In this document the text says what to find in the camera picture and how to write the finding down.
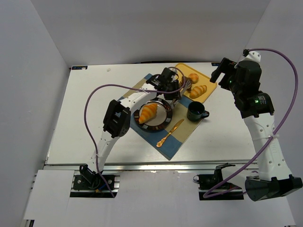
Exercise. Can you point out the dark rimmed ceramic plate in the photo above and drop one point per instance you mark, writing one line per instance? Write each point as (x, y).
(159, 122)

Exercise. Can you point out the small round bun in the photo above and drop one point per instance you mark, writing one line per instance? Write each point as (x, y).
(194, 77)

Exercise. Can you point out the steel serving tongs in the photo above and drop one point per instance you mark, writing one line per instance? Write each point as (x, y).
(179, 94)

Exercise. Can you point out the chocolate croissant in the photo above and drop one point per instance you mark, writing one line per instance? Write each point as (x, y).
(187, 86)

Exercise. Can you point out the dark green mug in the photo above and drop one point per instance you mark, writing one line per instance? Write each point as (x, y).
(196, 111)

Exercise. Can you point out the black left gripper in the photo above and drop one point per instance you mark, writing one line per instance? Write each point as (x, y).
(176, 91)

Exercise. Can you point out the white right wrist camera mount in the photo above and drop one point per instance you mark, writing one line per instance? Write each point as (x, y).
(248, 55)

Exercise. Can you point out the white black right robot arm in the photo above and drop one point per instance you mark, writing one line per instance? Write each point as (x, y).
(274, 178)

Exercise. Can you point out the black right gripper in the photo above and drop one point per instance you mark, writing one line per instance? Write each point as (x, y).
(222, 70)

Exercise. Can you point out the yellow plastic tray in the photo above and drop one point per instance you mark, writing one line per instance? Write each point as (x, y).
(203, 80)

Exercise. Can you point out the gold ornate knife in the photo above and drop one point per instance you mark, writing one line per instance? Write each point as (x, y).
(160, 143)

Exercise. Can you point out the striped bread roll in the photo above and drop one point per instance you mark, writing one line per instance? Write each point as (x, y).
(148, 111)
(197, 91)

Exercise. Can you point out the aluminium table edge rail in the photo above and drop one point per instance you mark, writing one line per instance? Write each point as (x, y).
(174, 165)

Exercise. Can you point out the blue beige patchwork placemat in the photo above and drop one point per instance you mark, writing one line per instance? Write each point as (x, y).
(178, 137)

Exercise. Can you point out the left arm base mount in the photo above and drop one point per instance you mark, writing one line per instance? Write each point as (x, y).
(81, 188)

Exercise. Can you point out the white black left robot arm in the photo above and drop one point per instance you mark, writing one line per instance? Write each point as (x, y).
(117, 119)

